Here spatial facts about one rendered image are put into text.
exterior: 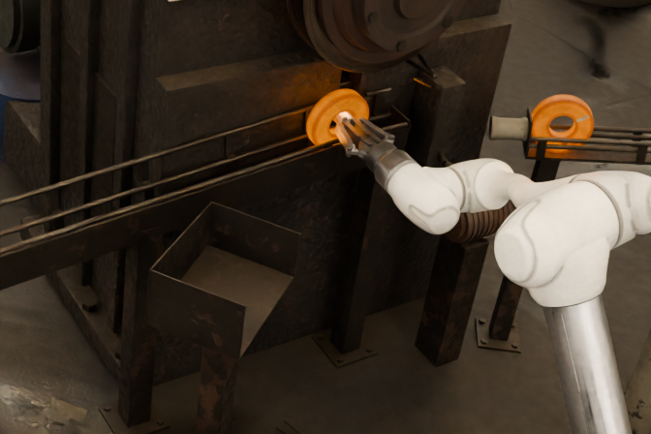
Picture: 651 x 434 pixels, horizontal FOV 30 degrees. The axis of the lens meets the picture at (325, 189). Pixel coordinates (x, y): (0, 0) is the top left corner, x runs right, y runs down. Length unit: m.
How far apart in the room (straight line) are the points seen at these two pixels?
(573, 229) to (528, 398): 1.35
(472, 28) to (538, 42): 2.02
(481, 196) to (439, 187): 0.11
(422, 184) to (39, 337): 1.19
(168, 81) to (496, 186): 0.73
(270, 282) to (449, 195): 0.41
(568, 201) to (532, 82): 2.72
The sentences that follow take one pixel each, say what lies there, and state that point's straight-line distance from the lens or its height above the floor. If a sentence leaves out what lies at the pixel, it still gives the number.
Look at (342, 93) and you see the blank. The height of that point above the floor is 0.82.
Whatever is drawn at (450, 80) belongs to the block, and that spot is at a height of 0.80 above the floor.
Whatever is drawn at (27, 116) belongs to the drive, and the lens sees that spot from 3.63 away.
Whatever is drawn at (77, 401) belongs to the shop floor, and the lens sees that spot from 3.08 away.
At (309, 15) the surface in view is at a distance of 2.54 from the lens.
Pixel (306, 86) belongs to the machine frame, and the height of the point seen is 0.81.
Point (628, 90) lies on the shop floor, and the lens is 4.85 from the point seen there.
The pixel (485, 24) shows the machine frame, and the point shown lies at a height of 0.87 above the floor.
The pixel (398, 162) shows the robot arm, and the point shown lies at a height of 0.79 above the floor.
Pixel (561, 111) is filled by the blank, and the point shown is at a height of 0.75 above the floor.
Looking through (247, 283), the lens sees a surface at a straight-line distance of 2.50.
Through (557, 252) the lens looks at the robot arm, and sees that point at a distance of 1.97.
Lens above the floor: 2.19
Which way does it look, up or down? 35 degrees down
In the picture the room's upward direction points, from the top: 9 degrees clockwise
